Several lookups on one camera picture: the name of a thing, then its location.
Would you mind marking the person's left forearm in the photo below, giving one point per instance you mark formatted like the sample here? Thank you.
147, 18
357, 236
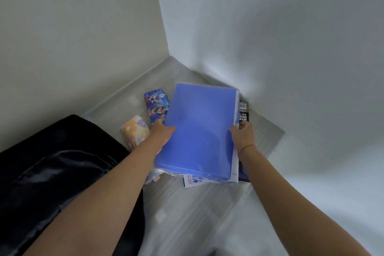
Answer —
99, 204

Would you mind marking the dark crowd photo magazine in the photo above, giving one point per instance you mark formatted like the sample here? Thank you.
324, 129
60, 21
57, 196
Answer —
243, 114

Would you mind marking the blue folder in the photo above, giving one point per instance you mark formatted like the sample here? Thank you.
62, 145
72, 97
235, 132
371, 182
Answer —
201, 129

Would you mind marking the black backpack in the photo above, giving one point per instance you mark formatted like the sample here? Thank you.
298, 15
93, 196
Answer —
45, 174

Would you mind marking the blue cartoon pencil tin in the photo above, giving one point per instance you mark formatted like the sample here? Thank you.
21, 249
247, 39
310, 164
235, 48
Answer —
156, 105

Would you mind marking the pastel flower pencil pouch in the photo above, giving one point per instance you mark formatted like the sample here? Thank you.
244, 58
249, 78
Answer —
135, 131

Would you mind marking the white magazine with blue print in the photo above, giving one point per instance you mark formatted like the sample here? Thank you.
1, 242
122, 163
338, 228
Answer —
190, 181

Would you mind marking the person's right forearm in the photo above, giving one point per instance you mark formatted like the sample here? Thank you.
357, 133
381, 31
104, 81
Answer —
285, 198

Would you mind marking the person's right hand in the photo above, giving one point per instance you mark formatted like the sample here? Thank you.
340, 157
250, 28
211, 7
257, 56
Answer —
244, 137

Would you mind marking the person's left hand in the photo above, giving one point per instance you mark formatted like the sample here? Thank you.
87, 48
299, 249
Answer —
160, 135

